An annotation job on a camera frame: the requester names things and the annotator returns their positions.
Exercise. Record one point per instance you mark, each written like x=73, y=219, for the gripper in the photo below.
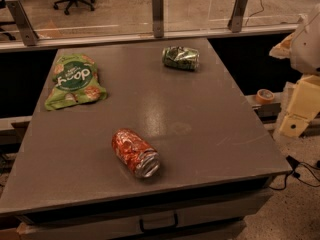
x=307, y=47

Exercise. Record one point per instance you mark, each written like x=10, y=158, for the green rice chip bag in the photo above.
x=76, y=81

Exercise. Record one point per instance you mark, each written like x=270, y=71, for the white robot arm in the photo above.
x=302, y=48

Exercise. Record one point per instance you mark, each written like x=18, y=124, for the crushed green can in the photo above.
x=179, y=57

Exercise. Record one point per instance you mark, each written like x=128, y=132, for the crushed red can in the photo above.
x=136, y=153

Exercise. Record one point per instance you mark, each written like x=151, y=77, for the brown tape roll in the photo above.
x=264, y=96

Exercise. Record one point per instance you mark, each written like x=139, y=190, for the right metal bracket post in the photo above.
x=236, y=20

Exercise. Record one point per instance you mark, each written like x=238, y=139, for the metal bracket post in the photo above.
x=158, y=15
x=236, y=20
x=27, y=33

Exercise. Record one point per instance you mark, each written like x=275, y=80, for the black drawer handle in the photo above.
x=155, y=223

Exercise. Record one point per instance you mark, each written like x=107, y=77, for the middle metal bracket post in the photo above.
x=158, y=15

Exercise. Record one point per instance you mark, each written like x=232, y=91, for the metal guard rail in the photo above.
x=48, y=44

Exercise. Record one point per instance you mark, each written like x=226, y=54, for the left metal bracket post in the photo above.
x=27, y=33

